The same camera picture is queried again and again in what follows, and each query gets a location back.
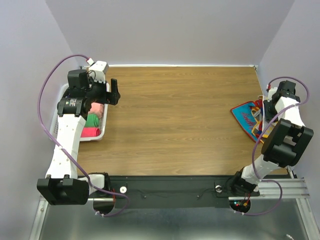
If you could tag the aluminium frame rail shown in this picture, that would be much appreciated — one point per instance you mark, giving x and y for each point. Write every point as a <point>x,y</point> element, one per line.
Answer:
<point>292,188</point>

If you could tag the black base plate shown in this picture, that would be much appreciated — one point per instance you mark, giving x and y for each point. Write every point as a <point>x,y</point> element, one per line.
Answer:
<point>175,191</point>

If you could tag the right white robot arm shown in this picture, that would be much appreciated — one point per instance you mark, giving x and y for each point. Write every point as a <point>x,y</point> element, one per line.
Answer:
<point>286,142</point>

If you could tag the green rolled towel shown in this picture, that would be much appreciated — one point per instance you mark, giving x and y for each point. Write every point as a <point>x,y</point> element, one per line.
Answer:
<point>92,121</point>

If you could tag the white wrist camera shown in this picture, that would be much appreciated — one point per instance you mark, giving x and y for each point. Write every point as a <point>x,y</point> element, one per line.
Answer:
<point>98,67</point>
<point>270,92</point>

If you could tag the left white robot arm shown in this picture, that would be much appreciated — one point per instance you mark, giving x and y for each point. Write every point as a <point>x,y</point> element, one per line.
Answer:
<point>61,185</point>

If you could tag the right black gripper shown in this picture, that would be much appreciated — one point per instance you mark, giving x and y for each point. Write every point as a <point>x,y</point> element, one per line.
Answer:
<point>269,116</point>

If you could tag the hot pink rolled towel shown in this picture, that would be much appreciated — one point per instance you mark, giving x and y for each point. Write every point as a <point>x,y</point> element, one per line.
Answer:
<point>90,132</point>

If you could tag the light pink rolled towel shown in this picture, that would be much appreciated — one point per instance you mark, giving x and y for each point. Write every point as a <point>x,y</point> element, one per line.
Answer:
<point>97,109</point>

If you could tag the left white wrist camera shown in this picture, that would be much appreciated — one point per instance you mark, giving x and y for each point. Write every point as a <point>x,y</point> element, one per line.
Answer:
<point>98,67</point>

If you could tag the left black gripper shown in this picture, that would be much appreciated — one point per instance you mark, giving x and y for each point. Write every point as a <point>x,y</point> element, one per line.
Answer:
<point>114,96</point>

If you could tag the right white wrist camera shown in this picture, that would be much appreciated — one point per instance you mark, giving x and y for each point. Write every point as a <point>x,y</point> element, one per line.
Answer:
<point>270,92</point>

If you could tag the teal red-trimmed towel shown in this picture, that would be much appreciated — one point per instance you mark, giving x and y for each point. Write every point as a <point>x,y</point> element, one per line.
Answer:
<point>250,117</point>

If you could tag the white plastic basket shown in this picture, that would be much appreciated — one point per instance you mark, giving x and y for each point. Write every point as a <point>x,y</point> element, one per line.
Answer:
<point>54,127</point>

